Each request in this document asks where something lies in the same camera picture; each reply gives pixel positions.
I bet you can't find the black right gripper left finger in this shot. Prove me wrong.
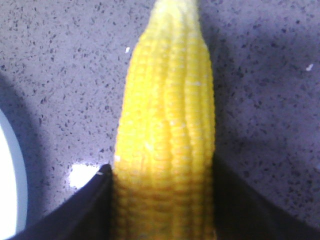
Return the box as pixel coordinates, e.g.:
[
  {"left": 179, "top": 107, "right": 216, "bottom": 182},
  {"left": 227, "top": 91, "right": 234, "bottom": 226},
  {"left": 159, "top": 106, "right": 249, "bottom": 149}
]
[{"left": 11, "top": 164, "right": 113, "bottom": 240}]

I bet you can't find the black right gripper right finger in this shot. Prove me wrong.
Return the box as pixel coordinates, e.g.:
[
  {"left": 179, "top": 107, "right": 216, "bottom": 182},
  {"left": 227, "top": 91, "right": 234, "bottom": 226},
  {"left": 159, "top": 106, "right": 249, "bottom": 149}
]
[{"left": 213, "top": 157, "right": 320, "bottom": 240}]

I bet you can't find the light blue round plate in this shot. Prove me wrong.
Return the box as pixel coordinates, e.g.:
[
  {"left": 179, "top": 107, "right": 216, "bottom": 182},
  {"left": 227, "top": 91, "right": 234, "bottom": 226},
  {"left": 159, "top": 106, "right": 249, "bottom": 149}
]
[{"left": 0, "top": 112, "right": 28, "bottom": 240}]

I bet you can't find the yellow corn cob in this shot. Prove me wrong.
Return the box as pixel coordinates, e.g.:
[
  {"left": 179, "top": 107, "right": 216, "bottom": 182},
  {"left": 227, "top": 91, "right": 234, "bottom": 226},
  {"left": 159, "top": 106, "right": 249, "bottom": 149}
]
[{"left": 110, "top": 0, "right": 217, "bottom": 240}]

